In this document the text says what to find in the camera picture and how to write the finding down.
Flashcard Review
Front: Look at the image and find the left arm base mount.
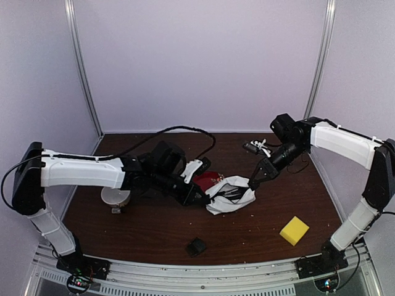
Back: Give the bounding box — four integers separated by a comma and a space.
56, 253, 110, 280

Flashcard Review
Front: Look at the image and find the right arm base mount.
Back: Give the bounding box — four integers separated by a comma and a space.
295, 254, 349, 279

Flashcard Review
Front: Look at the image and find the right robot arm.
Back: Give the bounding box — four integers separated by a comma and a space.
243, 113, 394, 273

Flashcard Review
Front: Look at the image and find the white zipper pouch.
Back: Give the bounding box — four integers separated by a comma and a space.
206, 176, 256, 215

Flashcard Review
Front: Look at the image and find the white ceramic bowl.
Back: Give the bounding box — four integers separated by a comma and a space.
101, 187, 130, 208

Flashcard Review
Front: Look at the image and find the right aluminium frame post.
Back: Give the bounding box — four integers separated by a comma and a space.
304, 0, 336, 118

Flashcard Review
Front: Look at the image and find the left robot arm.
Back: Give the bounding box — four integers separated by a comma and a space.
7, 141, 210, 274

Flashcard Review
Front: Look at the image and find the red floral plate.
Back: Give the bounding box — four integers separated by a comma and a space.
193, 171, 225, 191

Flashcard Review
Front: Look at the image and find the front aluminium rail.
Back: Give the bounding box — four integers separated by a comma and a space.
22, 243, 384, 295

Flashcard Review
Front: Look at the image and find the aluminium frame post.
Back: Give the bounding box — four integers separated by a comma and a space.
64, 0, 104, 138
304, 0, 336, 118

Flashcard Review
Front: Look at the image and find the yellow sponge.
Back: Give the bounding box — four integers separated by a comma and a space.
280, 216, 309, 246

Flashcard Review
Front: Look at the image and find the black clipper guard comb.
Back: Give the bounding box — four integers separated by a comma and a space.
185, 237, 206, 258

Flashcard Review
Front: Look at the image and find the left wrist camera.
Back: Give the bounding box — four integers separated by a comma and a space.
181, 157, 211, 184

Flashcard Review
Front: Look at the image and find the left aluminium frame post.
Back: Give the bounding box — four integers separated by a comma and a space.
64, 0, 104, 138

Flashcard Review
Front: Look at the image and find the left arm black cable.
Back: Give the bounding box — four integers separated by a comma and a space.
117, 125, 217, 161

